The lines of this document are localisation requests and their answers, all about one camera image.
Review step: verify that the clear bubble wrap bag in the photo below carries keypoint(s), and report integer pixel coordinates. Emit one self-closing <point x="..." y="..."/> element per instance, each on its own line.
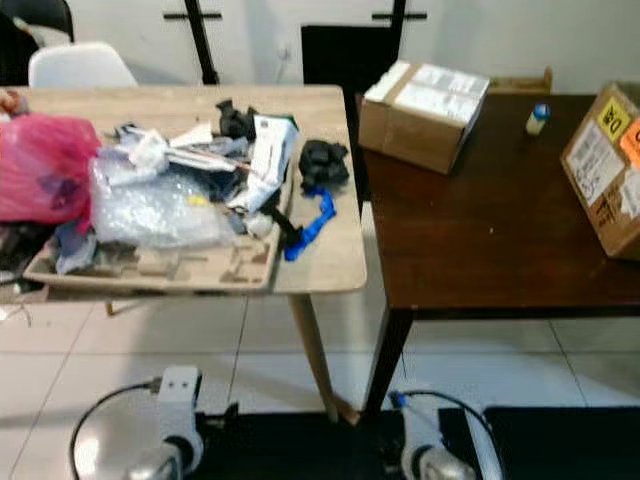
<point x="155" y="210"/>

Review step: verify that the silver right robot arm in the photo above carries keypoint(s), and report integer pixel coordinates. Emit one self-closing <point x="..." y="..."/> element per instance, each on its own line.
<point x="445" y="468"/>

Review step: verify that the beige pulp packaging tray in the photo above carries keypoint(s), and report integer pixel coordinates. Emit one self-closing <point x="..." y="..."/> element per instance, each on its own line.
<point x="160" y="272"/>

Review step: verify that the blue plastic strip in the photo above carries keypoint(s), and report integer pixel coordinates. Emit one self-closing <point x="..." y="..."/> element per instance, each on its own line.
<point x="315" y="225"/>

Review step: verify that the light wood table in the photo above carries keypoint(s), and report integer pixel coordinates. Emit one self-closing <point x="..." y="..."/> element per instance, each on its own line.
<point x="335" y="235"/>

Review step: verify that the grey blue cloth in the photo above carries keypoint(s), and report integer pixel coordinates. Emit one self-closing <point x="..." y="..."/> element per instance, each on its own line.
<point x="72" y="250"/>

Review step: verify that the black plastic bag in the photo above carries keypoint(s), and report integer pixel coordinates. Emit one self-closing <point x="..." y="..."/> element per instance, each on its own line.
<point x="15" y="250"/>

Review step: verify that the white printed paper package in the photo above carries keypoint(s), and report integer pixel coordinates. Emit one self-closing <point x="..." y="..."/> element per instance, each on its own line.
<point x="270" y="155"/>

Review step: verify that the black crumpled glove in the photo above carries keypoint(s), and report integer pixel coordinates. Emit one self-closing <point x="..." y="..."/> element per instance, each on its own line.
<point x="323" y="164"/>

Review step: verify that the white crumpled paper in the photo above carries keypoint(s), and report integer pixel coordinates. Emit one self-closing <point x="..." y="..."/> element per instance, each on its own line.
<point x="150" y="150"/>

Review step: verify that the black plastic part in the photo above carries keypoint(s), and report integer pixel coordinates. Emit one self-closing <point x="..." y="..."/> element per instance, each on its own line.
<point x="236" y="120"/>

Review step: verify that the pink plastic bag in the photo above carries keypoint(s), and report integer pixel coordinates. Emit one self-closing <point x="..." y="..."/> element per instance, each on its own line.
<point x="45" y="170"/>

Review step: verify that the dark brown wooden table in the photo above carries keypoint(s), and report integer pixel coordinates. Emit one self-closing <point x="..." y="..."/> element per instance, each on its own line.
<point x="480" y="235"/>

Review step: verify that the cardboard box with white labels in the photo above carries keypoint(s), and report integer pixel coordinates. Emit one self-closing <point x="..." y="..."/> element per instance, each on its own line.
<point x="415" y="130"/>

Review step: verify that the black floor mat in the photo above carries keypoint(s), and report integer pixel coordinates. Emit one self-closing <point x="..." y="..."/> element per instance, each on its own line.
<point x="570" y="445"/>

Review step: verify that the black metal stand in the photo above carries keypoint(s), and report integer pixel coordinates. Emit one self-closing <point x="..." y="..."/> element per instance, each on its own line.
<point x="397" y="14"/>
<point x="202" y="42"/>

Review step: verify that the black flat panel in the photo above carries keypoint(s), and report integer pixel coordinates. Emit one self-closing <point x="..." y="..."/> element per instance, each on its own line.
<point x="335" y="58"/>

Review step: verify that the white plastic chair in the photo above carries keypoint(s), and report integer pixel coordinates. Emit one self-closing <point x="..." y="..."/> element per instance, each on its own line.
<point x="80" y="65"/>

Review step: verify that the small bottle with blue cap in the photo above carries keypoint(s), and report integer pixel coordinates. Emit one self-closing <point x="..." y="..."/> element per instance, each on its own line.
<point x="537" y="120"/>

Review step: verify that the black chair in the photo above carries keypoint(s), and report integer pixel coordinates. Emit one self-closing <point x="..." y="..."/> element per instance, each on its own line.
<point x="40" y="15"/>

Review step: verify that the small wooden crate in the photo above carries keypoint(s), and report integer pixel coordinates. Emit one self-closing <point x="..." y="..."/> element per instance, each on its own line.
<point x="520" y="82"/>

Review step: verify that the large brown cardboard box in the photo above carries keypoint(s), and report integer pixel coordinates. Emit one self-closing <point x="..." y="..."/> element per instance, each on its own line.
<point x="600" y="170"/>

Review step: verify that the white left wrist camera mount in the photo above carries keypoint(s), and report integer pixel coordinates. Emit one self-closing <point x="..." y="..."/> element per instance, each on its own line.
<point x="180" y="398"/>

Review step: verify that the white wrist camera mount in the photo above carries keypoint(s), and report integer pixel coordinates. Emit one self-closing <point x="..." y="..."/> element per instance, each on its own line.
<point x="180" y="398"/>
<point x="430" y="425"/>

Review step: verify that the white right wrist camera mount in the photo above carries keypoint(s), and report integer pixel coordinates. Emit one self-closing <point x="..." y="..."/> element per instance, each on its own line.
<point x="430" y="425"/>

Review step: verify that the white wall socket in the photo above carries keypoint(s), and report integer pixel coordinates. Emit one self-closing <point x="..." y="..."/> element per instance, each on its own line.
<point x="282" y="49"/>

